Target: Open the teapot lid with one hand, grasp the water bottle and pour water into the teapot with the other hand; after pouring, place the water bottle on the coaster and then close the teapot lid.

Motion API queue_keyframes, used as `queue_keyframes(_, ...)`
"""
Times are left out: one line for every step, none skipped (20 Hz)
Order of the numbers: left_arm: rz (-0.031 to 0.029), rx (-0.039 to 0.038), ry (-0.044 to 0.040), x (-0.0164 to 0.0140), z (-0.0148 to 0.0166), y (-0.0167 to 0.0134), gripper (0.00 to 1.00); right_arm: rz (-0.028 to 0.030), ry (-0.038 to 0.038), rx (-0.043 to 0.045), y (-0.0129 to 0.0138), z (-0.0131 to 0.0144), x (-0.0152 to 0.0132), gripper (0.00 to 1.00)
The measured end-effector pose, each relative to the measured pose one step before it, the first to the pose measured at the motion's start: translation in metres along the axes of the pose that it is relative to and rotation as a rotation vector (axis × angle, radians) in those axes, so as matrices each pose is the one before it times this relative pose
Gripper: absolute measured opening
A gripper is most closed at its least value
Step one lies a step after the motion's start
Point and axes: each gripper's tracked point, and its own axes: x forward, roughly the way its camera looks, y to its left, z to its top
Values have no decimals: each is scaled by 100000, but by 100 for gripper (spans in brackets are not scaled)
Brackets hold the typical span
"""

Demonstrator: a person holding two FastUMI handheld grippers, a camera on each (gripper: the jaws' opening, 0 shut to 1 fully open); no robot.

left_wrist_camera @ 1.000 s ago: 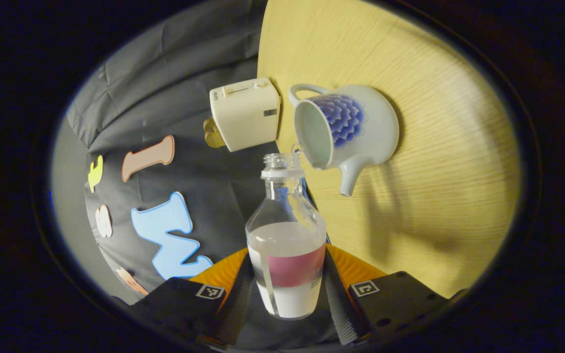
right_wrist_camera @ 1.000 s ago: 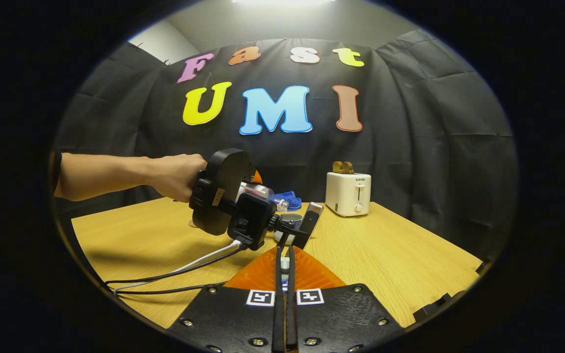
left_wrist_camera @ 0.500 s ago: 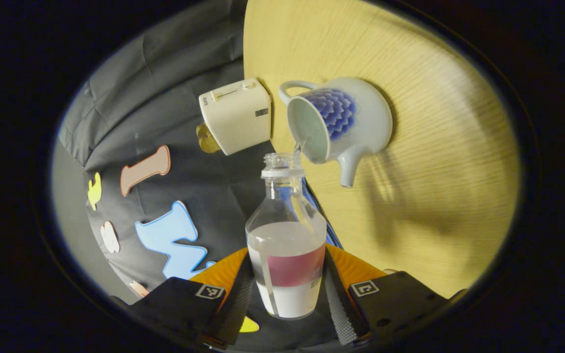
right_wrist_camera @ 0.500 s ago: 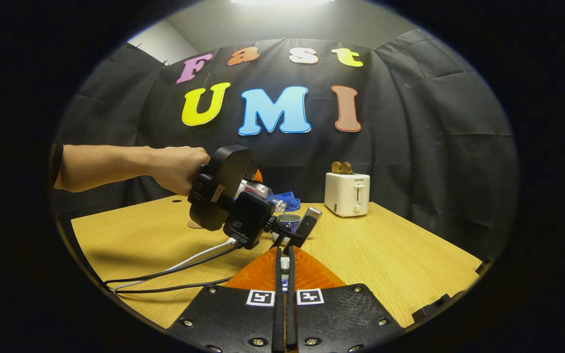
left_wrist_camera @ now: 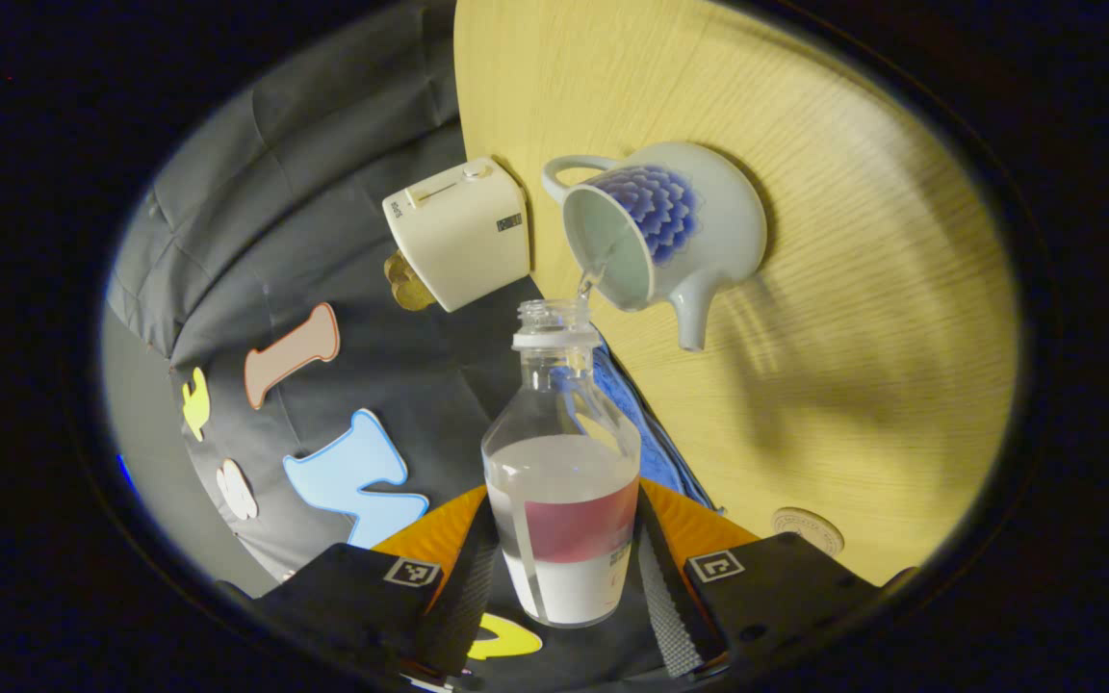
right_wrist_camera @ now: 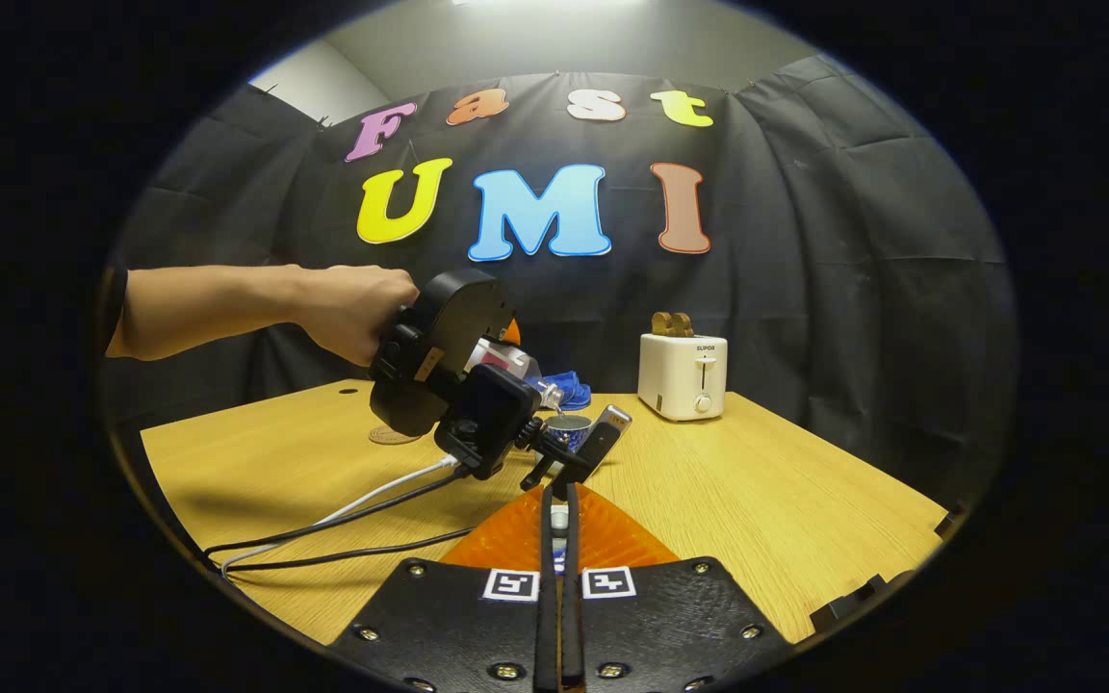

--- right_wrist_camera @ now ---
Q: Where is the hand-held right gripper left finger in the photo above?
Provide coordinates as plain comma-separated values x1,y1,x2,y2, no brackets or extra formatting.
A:
328,484,560,693

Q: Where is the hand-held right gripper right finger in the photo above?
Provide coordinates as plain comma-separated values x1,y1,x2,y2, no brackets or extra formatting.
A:
559,484,796,693

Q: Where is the clear plastic water bottle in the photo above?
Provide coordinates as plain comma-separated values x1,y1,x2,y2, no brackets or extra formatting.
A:
463,337,567,417

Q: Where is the white blue-flowered teacup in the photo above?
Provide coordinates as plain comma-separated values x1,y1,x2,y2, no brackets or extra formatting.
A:
542,412,597,455

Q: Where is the white teacup lid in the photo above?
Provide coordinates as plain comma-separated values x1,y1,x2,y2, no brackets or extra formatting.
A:
551,502,572,577

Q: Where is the blue folded towel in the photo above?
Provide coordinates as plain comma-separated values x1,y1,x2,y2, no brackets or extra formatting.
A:
543,371,592,412

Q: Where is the white toaster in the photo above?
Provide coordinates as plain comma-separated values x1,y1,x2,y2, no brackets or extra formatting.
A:
638,333,729,423

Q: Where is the black backdrop cloth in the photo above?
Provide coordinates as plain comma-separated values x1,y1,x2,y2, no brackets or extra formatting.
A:
102,53,1018,482

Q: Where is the white cable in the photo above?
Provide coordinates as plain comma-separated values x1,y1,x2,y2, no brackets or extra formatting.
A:
220,457,459,578

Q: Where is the black cable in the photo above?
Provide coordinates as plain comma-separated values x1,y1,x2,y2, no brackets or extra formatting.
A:
227,525,478,574
203,467,469,559

